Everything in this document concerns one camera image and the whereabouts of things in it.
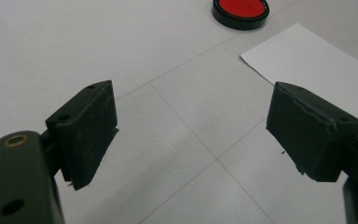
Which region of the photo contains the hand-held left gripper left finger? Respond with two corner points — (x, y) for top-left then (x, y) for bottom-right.
(45, 79), (119, 191)

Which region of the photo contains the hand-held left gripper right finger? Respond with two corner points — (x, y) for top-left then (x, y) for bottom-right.
(266, 81), (358, 183)

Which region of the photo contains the round red ink pad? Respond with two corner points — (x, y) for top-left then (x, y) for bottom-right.
(211, 0), (270, 31)

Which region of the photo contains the white paper sheet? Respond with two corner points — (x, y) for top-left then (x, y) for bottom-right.
(240, 22), (358, 141)

